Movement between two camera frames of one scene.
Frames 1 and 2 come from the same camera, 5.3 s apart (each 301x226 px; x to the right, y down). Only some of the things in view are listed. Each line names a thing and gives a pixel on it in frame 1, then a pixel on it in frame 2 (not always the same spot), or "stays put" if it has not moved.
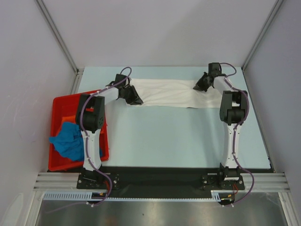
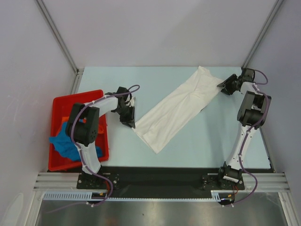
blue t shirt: x=68 y=143 stays put
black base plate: x=161 y=181 stays put
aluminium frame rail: x=58 y=181 stays put
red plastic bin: x=61 y=107 stays put
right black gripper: x=200 y=85 → x=227 y=89
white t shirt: x=175 y=93 → x=166 y=120
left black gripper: x=135 y=99 → x=129 y=121
